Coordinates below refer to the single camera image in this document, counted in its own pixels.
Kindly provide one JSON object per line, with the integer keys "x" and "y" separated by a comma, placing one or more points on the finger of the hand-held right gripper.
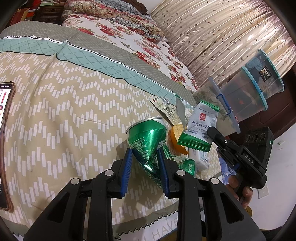
{"x": 229, "y": 158}
{"x": 217, "y": 138}

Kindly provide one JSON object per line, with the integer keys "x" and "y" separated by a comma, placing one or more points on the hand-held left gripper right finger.
{"x": 163, "y": 171}

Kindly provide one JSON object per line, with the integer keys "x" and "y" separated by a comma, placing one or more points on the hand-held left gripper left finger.
{"x": 126, "y": 171}

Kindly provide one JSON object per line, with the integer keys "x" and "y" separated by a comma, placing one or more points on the beige round bin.
{"x": 214, "y": 163}

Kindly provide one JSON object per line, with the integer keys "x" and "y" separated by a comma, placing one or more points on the green white snack packet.
{"x": 201, "y": 122}

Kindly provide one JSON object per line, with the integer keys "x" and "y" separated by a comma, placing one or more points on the crushed green drink can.
{"x": 145, "y": 143}

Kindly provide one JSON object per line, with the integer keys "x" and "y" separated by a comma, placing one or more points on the clear plastic wrapper with label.
{"x": 165, "y": 109}

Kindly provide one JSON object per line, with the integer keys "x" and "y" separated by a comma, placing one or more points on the person's right hand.
{"x": 245, "y": 199}

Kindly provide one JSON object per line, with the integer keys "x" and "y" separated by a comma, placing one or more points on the clear storage box teal lid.
{"x": 266, "y": 71}
{"x": 245, "y": 95}

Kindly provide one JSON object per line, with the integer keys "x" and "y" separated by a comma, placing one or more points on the leaf patterned curtain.
{"x": 219, "y": 34}

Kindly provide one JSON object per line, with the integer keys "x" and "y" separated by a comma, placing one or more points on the white red floral bedsheet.
{"x": 143, "y": 51}

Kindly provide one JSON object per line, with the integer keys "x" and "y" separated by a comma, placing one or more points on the smartphone in brown case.
{"x": 4, "y": 139}

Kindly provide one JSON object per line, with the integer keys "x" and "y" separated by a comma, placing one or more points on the carved wooden headboard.
{"x": 144, "y": 5}

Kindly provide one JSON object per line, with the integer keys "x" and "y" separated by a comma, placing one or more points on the floral patchwork quilt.
{"x": 108, "y": 16}

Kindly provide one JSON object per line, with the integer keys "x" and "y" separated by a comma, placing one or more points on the white wall socket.
{"x": 263, "y": 192}

